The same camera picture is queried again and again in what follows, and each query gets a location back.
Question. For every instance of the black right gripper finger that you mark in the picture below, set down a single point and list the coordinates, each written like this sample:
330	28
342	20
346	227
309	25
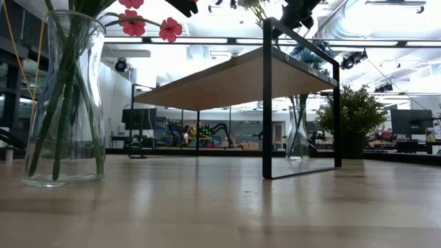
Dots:
293	23

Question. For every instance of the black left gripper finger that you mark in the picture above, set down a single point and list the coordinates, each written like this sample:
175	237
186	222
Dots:
186	7

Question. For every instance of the purple artificial flower bunch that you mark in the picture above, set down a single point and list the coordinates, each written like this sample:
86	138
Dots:
255	8

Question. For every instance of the red artificial flower bunch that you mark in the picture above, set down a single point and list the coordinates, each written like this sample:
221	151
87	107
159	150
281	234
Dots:
132	27

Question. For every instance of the clear glass vase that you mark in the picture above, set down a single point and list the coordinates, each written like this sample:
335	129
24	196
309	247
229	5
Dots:
93	113
298	148

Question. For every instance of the background black robot arm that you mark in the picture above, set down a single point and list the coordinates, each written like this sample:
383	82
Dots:
220	129

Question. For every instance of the black track spotlight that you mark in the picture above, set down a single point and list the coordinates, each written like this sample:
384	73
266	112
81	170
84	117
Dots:
353	59

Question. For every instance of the green potted plant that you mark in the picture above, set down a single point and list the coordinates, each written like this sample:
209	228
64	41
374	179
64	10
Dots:
355	110

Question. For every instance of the black monitor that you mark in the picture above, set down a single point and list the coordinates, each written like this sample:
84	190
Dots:
411	122
138	118

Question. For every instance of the white cup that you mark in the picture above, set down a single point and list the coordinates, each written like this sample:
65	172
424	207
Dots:
9	155

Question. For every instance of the black aluminium rig frame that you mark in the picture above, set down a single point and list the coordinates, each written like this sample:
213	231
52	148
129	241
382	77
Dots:
189	40

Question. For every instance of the black overhead camera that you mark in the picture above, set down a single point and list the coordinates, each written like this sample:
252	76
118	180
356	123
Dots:
120	65

